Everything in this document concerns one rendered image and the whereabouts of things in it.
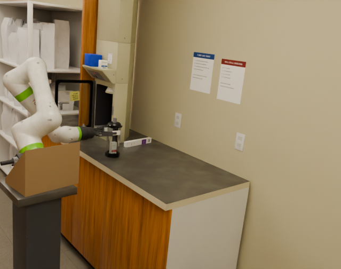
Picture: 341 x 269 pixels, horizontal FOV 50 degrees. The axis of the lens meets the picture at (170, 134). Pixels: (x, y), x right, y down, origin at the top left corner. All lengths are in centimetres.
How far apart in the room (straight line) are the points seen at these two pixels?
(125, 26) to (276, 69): 115
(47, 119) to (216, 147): 119
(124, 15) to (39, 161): 131
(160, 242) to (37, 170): 77
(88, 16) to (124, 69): 53
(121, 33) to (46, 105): 95
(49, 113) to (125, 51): 97
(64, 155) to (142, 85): 141
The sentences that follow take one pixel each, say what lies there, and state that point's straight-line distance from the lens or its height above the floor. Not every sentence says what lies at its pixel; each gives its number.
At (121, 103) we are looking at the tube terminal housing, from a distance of 286.
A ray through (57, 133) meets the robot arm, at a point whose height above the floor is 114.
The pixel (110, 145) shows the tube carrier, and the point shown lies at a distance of 255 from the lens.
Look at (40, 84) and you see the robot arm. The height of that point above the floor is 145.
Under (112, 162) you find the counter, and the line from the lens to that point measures 249.
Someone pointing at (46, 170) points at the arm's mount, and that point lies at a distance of 200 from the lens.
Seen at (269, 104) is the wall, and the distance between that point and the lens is 232.
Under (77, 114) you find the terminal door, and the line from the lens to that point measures 307.
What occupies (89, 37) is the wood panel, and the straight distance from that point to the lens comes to 309.
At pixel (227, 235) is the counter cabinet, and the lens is 247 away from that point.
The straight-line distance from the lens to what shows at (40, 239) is 221.
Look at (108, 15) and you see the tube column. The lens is 291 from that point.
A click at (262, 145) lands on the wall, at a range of 238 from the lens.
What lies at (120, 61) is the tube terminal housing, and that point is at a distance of 280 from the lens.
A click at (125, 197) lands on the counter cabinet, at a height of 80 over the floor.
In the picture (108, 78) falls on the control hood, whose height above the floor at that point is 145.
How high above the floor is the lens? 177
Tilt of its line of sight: 15 degrees down
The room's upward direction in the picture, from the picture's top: 6 degrees clockwise
